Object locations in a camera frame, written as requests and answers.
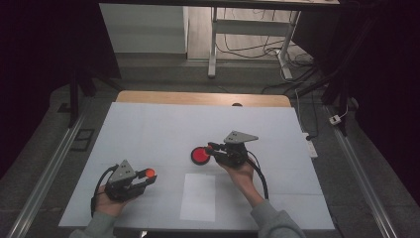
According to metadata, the black metal stand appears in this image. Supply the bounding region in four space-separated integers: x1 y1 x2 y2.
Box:
290 16 377 137
67 65 125 128

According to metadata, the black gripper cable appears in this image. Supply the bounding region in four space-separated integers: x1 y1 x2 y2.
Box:
246 150 270 201
90 164 119 217

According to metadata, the large white table cover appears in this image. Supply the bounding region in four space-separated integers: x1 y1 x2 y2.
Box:
58 101 336 231

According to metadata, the person's left hand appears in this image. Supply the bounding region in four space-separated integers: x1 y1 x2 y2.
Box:
94 184 134 218

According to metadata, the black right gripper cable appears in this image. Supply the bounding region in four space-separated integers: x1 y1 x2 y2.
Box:
246 150 270 201

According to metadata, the black power strip cable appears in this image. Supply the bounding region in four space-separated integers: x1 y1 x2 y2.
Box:
305 92 320 142

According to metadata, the black floor cable tangle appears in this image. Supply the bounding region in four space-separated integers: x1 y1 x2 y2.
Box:
216 8 315 67

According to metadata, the aluminium floor rail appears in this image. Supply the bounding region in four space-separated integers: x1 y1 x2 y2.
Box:
325 105 399 238
6 98 92 238

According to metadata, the white paper sheet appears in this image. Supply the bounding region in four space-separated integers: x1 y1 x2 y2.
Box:
179 173 217 222

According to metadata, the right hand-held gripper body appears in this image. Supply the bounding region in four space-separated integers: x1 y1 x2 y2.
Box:
214 130 260 169

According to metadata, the person's right hand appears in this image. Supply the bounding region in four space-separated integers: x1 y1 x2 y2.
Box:
219 161 265 208

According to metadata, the round red ink pad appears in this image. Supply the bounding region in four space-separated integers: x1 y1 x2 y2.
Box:
190 146 212 167

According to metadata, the white power strip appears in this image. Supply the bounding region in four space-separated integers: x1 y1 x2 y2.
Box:
301 132 319 159

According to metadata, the white cabinet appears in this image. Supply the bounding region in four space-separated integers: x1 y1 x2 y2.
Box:
99 3 189 55

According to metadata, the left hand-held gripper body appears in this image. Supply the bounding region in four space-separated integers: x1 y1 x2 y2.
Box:
104 159 148 203

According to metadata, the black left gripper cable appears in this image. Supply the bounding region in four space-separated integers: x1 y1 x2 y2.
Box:
90 164 119 217

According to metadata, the dark curtain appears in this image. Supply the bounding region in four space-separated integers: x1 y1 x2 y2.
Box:
340 0 420 206
0 0 117 179

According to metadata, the white desk frame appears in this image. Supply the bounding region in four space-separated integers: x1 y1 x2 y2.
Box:
207 6 302 80

